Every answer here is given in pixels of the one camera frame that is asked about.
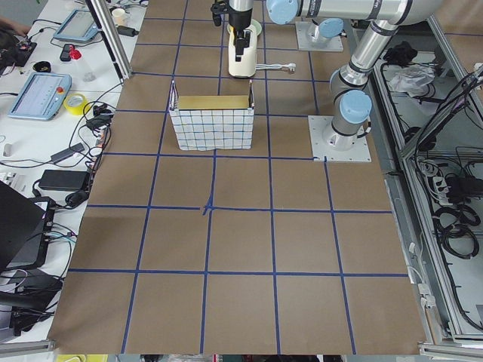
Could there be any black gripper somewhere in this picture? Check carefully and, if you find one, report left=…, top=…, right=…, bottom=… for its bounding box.
left=229, top=10, right=252, bottom=62

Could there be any checkered cloth basket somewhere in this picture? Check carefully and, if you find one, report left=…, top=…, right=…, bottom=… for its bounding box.
left=169, top=81, right=255, bottom=152

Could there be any black power adapter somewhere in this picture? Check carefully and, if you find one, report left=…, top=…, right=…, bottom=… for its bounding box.
left=116, top=26, right=139, bottom=37

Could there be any white paper cup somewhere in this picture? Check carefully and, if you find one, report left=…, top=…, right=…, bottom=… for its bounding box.
left=111, top=8, right=129, bottom=26

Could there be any red capped bottle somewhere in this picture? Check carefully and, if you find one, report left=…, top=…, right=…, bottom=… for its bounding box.
left=69, top=45, right=96, bottom=82

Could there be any far blue teach pendant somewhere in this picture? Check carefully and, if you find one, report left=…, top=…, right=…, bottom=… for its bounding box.
left=53, top=9, right=98, bottom=43

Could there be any blue teach pendant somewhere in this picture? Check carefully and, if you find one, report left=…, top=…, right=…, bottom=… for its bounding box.
left=8, top=72, right=72, bottom=121
left=53, top=9, right=98, bottom=43

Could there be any crumpled white paper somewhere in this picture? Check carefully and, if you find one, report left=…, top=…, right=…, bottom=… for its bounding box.
left=388, top=65, right=435, bottom=97

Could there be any yellow tape roll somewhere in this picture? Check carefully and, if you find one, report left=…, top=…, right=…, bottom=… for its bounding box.
left=63, top=93, right=90, bottom=115

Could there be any small black bowl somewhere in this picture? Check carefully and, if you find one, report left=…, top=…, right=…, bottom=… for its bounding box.
left=32, top=61, right=51, bottom=72

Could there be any near blue teach pendant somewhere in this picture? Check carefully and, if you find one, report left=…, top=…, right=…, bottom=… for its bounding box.
left=8, top=72, right=72, bottom=121

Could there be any large black power brick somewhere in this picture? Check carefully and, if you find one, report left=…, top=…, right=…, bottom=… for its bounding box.
left=38, top=170, right=89, bottom=191

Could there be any black laptop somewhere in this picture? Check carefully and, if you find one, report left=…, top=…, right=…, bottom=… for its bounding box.
left=1, top=183, right=54, bottom=271

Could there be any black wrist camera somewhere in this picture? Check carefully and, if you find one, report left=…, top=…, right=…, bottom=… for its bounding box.
left=211, top=0, right=228, bottom=26

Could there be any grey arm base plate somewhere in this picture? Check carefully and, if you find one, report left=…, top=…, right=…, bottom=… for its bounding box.
left=308, top=115, right=371, bottom=163

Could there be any aluminium frame post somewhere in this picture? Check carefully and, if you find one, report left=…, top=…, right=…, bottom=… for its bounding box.
left=85, top=0, right=132, bottom=81

